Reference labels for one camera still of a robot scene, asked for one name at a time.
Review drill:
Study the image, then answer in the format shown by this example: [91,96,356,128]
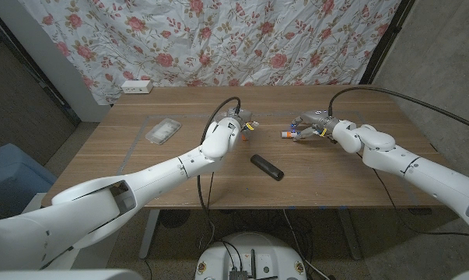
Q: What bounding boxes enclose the blue plastic bin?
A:
[0,142,58,219]

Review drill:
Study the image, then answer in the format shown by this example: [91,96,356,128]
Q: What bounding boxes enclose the white robot torso edge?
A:
[0,268,144,280]

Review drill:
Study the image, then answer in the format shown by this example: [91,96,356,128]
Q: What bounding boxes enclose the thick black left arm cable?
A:
[196,96,242,252]

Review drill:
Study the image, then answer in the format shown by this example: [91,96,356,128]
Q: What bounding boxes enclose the white power strip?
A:
[121,79,154,95]

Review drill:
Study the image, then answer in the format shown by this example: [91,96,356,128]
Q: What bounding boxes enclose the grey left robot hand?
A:
[226,107,258,142]

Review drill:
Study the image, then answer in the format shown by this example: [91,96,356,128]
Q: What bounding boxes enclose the white table leg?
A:
[138,208,161,260]

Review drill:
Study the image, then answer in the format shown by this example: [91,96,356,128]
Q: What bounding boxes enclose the grey table leg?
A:
[337,208,363,261]

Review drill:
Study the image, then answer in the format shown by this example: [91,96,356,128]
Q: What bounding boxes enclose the floral print curtain backdrop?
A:
[18,0,402,105]

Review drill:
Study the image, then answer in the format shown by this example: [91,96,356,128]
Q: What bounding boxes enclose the black door frame strip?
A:
[0,7,82,126]

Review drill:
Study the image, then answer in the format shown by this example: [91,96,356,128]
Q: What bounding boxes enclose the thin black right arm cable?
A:
[372,167,469,239]

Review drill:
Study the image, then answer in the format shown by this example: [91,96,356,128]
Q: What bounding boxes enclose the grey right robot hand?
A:
[289,110,338,142]

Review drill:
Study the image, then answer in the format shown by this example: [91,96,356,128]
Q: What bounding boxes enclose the black backdrop frame pole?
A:
[359,0,416,86]

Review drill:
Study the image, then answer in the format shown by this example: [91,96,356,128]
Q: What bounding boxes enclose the white floor cable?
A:
[282,209,331,280]

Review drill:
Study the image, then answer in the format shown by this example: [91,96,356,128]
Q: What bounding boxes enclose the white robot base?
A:
[194,232,307,280]

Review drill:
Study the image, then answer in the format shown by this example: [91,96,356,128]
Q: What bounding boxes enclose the black TV remote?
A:
[250,153,285,182]

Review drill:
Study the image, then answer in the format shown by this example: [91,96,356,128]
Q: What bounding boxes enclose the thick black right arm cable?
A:
[327,86,469,133]

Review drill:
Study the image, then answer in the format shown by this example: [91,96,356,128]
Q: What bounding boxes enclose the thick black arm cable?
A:
[327,86,469,133]
[196,96,242,252]

